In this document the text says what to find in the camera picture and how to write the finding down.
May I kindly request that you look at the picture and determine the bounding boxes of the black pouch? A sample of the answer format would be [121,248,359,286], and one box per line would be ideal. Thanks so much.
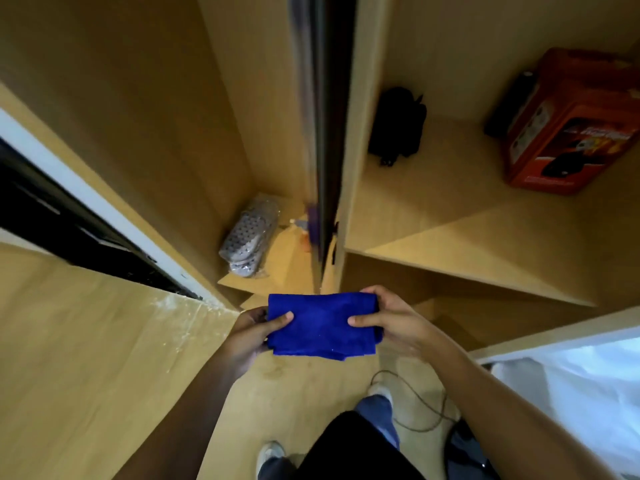
[368,86,429,168]

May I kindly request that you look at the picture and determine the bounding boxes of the person's black shirt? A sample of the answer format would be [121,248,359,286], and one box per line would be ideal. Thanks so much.
[289,410,426,480]

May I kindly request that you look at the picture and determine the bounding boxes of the thin black cable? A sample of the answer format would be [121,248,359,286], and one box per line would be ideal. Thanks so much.
[369,369,459,434]

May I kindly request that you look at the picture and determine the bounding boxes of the person's right hand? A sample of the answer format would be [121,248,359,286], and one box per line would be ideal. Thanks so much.
[347,285,461,363]

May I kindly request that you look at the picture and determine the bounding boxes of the wooden wardrobe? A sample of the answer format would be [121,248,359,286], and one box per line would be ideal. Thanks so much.
[0,0,640,363]

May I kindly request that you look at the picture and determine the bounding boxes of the orange spray bottle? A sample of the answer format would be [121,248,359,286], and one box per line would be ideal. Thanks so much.
[292,217,313,253]

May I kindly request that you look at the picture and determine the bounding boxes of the tall framed mirror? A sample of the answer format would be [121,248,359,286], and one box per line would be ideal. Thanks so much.
[289,0,360,295]

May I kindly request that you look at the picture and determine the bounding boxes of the small black object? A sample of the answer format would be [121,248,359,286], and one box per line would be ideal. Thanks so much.
[483,69,540,139]

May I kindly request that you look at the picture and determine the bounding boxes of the person's left forearm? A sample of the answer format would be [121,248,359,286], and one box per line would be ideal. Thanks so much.
[112,347,251,480]

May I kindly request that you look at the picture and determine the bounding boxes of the red box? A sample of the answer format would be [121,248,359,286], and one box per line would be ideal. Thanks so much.
[502,48,640,195]

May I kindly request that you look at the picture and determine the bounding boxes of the person's white shoe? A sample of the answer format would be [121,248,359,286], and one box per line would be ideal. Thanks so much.
[255,441,287,478]
[367,383,395,408]

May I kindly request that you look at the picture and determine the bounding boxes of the black standing fan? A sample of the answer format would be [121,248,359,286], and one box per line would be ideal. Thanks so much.
[443,419,501,480]

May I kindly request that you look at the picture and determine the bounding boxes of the grey dotted slipper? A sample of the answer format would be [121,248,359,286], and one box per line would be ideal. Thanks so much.
[219,194,281,265]
[229,249,269,279]

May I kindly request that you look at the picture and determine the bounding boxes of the white bed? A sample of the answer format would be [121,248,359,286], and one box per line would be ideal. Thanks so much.
[489,337,640,478]

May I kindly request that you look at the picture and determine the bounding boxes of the blue cloth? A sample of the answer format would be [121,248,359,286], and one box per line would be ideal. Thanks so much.
[265,292,385,361]

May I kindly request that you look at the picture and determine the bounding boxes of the person's right forearm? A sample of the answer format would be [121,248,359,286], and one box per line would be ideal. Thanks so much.
[435,342,619,480]

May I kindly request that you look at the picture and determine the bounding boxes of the person's left hand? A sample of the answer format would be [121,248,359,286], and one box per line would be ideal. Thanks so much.
[219,306,295,381]

